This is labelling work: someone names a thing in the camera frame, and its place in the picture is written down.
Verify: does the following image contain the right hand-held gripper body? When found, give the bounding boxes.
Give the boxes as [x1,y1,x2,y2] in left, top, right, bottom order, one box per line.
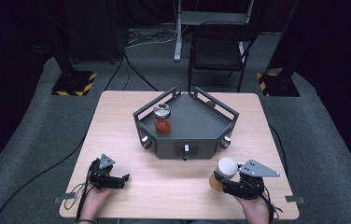
[237,159,281,200]

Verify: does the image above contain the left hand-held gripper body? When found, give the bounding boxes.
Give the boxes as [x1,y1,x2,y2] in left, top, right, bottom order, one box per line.
[88,153,117,190]

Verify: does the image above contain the white lid spice jar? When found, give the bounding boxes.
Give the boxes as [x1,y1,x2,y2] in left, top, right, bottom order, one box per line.
[208,156,239,193]

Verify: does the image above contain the silver lid spice jar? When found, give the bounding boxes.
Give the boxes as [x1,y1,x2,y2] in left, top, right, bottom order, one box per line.
[153,103,173,136]

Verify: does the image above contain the black corner rack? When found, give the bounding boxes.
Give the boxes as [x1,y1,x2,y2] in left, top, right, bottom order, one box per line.
[132,86,240,161]

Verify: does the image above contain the person's right hand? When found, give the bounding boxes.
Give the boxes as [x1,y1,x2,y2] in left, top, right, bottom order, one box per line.
[235,192,272,224]

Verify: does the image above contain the person's left hand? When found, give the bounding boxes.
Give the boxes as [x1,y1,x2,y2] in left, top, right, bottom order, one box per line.
[78,186,114,222]

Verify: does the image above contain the grey tape strip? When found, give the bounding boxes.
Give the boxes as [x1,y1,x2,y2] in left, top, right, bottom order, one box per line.
[284,194,306,204]
[53,192,77,205]

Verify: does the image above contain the black stand with striped base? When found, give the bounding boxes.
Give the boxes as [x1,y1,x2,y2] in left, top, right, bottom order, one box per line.
[256,0,302,98]
[50,0,98,97]

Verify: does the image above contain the black folding chair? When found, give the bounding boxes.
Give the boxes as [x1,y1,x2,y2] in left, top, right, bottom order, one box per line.
[187,21,260,93]

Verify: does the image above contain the black equipment case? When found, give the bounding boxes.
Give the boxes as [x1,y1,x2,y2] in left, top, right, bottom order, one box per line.
[66,0,130,64]

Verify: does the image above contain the white metal stand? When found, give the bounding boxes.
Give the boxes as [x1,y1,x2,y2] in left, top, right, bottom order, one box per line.
[173,0,256,63]

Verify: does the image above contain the right hand-held gripper cable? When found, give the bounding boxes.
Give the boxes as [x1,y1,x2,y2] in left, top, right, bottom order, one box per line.
[259,191,284,224]

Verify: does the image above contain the hand-held gripper cable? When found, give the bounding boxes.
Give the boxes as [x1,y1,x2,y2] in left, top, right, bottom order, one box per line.
[259,191,284,224]
[63,160,98,222]

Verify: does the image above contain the left hand-held gripper cable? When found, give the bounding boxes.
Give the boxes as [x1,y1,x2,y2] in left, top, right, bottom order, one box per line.
[63,160,98,222]

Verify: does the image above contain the long black floor cable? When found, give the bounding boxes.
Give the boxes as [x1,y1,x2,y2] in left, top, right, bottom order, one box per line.
[0,133,88,224]

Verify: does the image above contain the bundle of floor cables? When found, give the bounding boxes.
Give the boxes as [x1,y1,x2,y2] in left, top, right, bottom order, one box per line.
[124,27,178,49]

